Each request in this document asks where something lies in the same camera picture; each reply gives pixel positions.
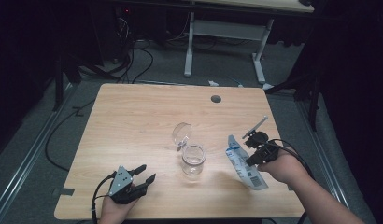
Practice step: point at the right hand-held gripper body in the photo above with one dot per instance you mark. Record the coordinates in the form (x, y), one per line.
(266, 152)

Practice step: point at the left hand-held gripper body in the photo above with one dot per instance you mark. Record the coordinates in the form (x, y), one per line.
(121, 186)

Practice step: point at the white and blue pouch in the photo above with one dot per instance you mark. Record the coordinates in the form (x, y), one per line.
(242, 168)

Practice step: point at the clear glass jar with lid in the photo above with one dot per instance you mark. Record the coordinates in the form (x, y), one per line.
(193, 161)

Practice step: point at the person's right hand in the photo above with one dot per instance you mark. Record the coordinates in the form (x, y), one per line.
(286, 168)

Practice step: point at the person's left hand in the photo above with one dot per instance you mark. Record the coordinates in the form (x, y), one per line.
(113, 213)

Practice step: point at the grey tape piece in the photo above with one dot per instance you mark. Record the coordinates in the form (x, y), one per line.
(64, 191)

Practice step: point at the black stand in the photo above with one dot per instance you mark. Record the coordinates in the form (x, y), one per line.
(59, 87)
(314, 102)

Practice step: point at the small white plug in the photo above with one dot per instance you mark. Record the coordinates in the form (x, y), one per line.
(213, 83)

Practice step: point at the white-framed desk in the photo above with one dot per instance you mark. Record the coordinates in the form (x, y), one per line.
(224, 31)

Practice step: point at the dark computer tower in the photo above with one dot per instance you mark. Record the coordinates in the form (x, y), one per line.
(122, 31)

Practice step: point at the metal floor rail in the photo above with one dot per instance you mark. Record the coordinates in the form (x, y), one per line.
(326, 155)
(24, 161)

